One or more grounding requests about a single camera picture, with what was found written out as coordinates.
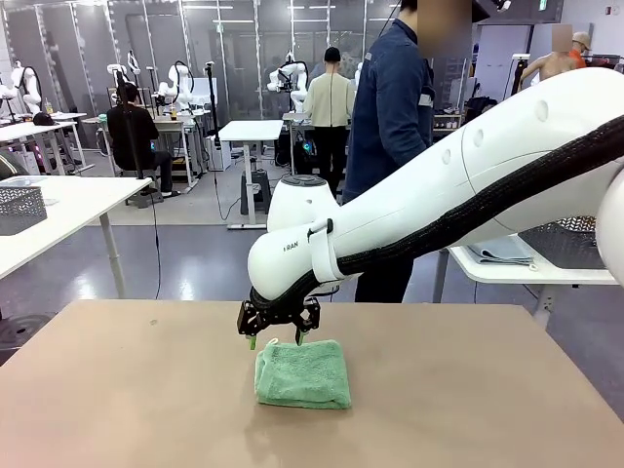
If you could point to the clothes rack with garments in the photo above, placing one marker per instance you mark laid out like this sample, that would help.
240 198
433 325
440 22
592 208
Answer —
607 61

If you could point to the mannequin in orange shirt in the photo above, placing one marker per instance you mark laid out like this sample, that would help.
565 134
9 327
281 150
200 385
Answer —
580 51

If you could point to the small white standing desk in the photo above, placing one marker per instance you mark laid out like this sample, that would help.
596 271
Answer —
251 131

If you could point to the black cap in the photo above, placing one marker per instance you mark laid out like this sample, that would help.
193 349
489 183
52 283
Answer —
43 119

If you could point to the grey step stool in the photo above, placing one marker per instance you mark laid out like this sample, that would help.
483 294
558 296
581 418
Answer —
256 192

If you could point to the black camera pole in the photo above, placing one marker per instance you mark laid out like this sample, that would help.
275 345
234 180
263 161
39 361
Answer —
212 102

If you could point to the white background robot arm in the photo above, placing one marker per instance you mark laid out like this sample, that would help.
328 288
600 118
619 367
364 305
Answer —
27 85
178 85
292 78

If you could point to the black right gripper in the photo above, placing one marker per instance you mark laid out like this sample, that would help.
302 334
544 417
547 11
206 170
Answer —
283 312

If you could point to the grey perforated basket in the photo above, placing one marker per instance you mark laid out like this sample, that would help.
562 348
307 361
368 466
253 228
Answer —
22 209
560 244

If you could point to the white shoe shelf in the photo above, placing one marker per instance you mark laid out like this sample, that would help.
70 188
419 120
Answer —
448 122

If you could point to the bare mannequin with dark trousers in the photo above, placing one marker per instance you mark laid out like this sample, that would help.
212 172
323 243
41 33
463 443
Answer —
548 66

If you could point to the blue-grey terry towel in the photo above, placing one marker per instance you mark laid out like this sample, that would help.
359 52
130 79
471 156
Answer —
504 252

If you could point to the green terry towel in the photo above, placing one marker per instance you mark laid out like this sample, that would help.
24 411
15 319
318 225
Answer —
302 375

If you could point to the seated person in black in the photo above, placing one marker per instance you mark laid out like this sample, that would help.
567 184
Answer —
136 136

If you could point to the white background work table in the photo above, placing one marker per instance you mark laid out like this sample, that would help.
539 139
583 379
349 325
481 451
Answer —
44 129

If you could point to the black pole with white top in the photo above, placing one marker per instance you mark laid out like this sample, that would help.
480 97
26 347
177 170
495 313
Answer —
519 73

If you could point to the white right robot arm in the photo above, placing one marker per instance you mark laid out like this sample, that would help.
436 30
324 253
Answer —
439 195

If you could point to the standing person in beige sweater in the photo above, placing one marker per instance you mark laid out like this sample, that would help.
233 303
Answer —
329 107

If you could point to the person in denim jacket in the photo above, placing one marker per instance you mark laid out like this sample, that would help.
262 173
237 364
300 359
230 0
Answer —
390 107

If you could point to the black bag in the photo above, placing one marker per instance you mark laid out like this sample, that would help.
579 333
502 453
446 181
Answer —
480 107

